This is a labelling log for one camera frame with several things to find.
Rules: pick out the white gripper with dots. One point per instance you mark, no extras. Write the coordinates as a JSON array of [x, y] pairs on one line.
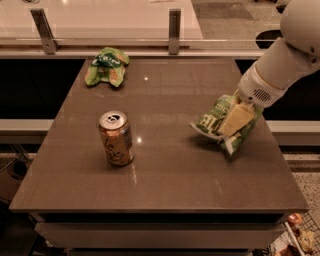
[[254, 87]]

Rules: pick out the green jalapeno kettle chip bag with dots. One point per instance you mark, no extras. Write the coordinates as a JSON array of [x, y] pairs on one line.
[[209, 123]]

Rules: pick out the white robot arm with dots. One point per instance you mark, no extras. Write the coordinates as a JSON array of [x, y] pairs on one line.
[[292, 56]]

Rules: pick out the green rice chip bag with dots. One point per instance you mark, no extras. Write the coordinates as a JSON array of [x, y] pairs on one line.
[[108, 66]]

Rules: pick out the black office chair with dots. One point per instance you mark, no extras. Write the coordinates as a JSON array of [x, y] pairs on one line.
[[269, 13]]

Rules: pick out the orange soda can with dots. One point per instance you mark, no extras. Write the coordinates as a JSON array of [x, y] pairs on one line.
[[116, 136]]

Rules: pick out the right metal glass bracket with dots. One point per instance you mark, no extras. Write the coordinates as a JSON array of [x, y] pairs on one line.
[[174, 31]]

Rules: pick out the metal glass bracket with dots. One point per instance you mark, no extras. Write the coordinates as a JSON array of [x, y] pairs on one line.
[[174, 31], [49, 44]]

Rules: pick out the wire basket with snacks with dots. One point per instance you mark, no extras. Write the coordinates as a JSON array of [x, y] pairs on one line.
[[300, 238]]

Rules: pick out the left metal glass bracket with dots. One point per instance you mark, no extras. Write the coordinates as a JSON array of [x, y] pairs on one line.
[[49, 44]]

